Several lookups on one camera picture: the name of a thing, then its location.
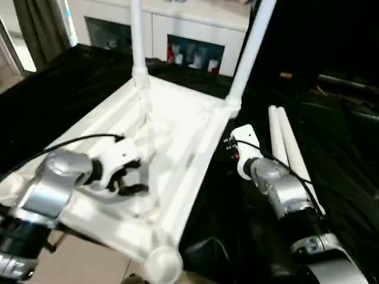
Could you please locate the white plastic table leg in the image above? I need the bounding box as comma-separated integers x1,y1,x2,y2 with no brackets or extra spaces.
268,105,294,169
277,108,326,215
225,0,278,117
129,0,150,88

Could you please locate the white plastic table top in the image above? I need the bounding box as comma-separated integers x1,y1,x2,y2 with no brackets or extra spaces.
0,74,242,284

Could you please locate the black work mat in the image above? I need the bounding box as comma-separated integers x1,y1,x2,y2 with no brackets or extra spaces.
0,44,379,284

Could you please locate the white glass-door cabinet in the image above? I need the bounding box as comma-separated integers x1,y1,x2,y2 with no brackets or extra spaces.
68,0,252,76

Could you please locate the grey curtain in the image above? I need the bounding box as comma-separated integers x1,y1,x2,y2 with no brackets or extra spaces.
13,0,72,67

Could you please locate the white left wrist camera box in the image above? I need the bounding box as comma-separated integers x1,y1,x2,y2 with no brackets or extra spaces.
94,138,144,191

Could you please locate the silver metal rail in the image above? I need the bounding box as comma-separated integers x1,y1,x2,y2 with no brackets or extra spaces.
320,74,379,95

